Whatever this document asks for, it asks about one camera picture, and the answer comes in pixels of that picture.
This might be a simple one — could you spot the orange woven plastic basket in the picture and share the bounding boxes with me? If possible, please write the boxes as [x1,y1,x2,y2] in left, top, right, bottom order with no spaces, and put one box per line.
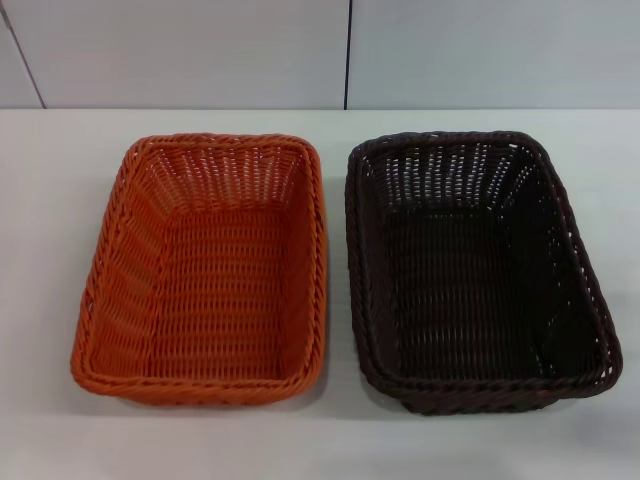
[69,132,329,412]

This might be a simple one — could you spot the dark brown woven basket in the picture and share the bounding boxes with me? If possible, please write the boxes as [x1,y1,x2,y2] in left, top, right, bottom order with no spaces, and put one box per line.
[344,129,625,404]

